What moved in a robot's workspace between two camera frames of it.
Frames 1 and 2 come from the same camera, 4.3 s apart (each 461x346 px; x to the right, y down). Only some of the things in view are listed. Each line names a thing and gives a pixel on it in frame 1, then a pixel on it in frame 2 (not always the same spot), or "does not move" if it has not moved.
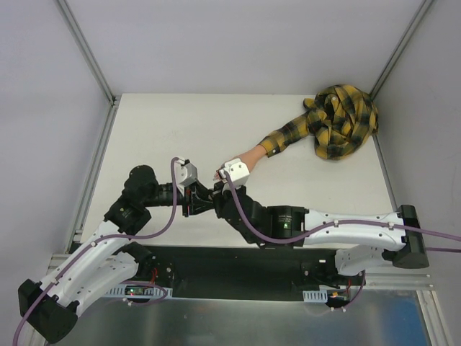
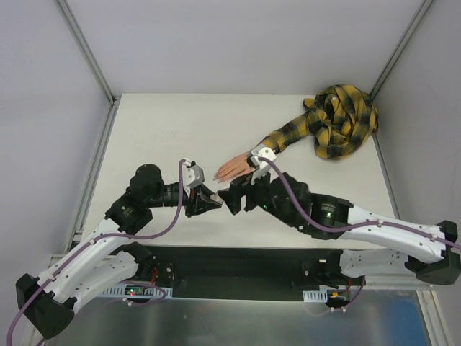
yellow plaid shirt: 341,119 does not move
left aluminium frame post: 88,51 does not move
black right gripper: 227,194 -> 247,195
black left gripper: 189,203 does not move
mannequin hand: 249,158 -> 239,165
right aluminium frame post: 403,45 does not move
